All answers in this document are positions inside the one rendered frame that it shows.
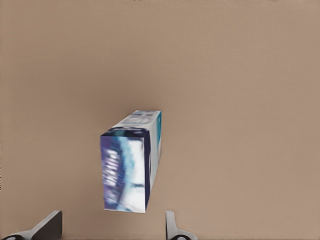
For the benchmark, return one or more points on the blue and white printed box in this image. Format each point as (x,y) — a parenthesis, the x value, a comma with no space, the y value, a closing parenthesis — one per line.
(127,165)

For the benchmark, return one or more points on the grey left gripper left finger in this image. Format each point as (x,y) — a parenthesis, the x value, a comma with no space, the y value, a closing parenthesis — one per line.
(48,226)

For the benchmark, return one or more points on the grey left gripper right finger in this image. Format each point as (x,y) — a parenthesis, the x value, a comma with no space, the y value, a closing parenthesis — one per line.
(171,226)

